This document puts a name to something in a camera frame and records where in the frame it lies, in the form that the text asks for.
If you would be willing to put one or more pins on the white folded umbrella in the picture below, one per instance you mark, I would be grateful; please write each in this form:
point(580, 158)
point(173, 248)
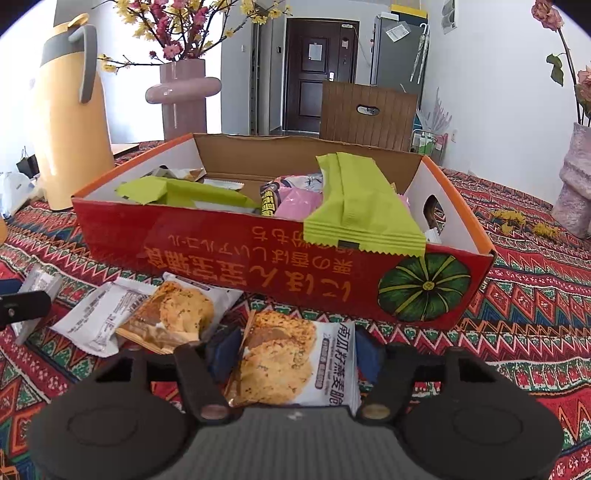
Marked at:
point(421, 50)

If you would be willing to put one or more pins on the black bag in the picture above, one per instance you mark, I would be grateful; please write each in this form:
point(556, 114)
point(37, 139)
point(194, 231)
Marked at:
point(27, 164)

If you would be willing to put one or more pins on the white blue plastic bag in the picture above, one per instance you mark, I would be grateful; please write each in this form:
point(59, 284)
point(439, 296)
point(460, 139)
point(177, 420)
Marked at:
point(18, 191)

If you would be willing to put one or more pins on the dark colourful snack packet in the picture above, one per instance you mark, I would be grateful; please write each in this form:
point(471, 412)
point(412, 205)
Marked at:
point(277, 189)

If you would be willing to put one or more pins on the trolley rack with bottles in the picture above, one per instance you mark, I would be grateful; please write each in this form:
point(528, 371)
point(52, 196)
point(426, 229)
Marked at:
point(429, 142)

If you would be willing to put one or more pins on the red orange cardboard box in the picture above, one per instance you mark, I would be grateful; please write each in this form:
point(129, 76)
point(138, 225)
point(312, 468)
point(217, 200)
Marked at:
point(207, 258)

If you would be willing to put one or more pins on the fallen yellow petals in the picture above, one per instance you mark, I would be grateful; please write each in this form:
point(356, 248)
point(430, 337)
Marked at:
point(521, 221)

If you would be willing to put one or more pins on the grey refrigerator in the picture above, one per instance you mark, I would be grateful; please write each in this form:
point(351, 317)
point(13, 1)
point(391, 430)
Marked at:
point(397, 50)

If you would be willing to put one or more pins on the pink yellow flower branches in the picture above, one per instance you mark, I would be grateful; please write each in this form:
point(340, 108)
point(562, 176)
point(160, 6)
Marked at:
point(184, 23)

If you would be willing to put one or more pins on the pink snack packet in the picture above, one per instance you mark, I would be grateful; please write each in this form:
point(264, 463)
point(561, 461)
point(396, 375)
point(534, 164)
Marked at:
point(298, 203)

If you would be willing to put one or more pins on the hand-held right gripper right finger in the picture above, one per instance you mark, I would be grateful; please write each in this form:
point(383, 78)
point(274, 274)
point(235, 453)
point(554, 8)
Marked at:
point(369, 357)

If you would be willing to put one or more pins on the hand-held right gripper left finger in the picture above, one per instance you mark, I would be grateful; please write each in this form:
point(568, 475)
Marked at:
point(225, 357)

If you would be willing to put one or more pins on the white feather grass bunch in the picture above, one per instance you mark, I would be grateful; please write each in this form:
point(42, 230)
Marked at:
point(434, 113)

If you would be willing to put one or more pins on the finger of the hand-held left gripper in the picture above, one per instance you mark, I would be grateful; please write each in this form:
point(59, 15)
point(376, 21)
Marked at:
point(25, 308)

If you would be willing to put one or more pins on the wooden side table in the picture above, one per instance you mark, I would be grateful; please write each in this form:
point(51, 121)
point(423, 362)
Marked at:
point(124, 148)

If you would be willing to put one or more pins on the green snack packet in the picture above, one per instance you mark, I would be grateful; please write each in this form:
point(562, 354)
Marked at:
point(364, 207)
point(184, 194)

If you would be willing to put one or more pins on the grey textured vase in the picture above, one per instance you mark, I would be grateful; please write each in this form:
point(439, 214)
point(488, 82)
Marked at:
point(575, 194)

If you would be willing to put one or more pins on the pink glass vase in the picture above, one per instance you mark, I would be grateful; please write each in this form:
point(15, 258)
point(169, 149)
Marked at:
point(182, 101)

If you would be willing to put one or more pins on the yellow black box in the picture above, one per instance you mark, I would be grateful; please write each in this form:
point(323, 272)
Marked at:
point(408, 10)

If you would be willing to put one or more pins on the dark brown door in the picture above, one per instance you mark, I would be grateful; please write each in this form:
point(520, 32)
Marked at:
point(318, 78)

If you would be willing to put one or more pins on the patterned red tablecloth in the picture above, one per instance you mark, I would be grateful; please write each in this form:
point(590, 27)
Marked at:
point(531, 286)

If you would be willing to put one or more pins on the brown wooden chair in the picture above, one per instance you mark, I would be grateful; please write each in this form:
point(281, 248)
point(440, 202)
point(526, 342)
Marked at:
point(364, 124)

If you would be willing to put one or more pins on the grey white snack packet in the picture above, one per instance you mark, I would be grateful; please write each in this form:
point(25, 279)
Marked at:
point(37, 281)

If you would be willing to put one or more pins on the yellow thermos jug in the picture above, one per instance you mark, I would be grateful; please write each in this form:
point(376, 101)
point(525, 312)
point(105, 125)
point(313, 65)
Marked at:
point(69, 138)

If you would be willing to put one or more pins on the white cookie snack packet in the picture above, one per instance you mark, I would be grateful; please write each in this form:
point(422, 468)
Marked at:
point(286, 360)
point(101, 314)
point(180, 309)

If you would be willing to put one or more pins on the wall paper notices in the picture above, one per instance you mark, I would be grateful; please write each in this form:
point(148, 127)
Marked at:
point(449, 16)

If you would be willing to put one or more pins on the dried pink roses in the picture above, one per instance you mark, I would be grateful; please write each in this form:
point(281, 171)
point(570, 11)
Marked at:
point(579, 78)

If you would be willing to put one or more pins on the orange cookie snack packet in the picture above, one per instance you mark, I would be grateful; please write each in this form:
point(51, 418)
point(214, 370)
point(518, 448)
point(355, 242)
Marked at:
point(184, 173)

